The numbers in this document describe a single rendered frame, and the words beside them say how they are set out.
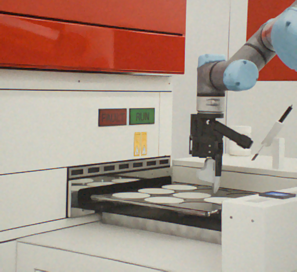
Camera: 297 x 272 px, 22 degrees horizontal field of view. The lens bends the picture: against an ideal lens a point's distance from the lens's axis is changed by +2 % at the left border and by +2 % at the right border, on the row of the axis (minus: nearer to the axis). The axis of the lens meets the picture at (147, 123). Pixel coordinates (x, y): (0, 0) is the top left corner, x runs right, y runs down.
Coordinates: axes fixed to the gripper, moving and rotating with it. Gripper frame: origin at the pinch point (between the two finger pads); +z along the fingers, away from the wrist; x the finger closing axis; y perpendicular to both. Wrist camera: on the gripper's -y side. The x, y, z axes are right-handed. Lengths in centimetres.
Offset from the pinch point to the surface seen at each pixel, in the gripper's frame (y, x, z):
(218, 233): 2.9, 21.5, 7.4
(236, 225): 3.9, 48.8, 0.3
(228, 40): -59, -329, -59
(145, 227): 19.1, 7.0, 9.0
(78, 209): 36.3, 1.8, 5.5
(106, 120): 29.5, -7.2, -17.1
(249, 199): 0.7, 44.4, -4.0
